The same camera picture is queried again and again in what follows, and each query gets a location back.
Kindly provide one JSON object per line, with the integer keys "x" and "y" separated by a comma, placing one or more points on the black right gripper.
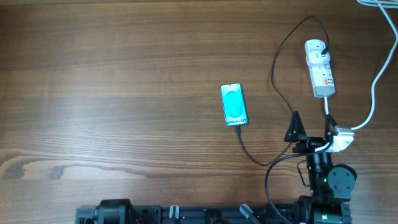
{"x": 313, "y": 143}

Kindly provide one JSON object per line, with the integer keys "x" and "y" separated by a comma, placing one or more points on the smartphone with teal screen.
{"x": 233, "y": 104}

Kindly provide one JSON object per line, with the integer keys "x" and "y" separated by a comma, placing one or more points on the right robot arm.
{"x": 331, "y": 185}

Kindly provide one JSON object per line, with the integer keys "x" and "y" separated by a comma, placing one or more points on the white USB charger plug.
{"x": 316, "y": 58}

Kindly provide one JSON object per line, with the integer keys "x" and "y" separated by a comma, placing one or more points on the white power strip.
{"x": 321, "y": 77}

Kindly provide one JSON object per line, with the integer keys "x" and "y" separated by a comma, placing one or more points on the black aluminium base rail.
{"x": 243, "y": 214}

